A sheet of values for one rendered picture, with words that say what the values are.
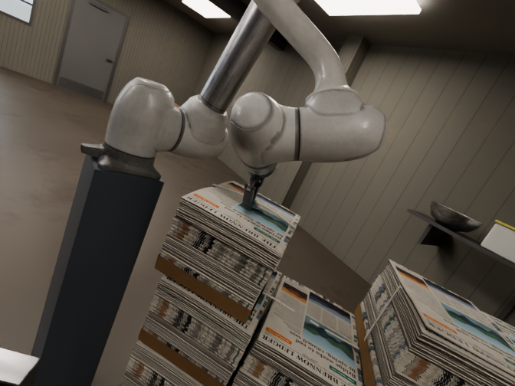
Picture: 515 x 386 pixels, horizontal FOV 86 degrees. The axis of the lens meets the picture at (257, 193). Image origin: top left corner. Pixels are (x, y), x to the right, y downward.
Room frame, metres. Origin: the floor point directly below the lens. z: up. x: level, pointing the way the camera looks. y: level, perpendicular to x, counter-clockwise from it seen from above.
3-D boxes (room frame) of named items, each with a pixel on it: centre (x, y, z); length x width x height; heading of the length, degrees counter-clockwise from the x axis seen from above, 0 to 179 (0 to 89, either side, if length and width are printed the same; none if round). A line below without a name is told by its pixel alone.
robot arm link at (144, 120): (0.85, 0.42, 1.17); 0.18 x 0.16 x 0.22; 138
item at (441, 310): (0.69, -0.60, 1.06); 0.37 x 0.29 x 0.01; 170
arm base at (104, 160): (0.83, 0.44, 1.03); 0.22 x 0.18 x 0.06; 132
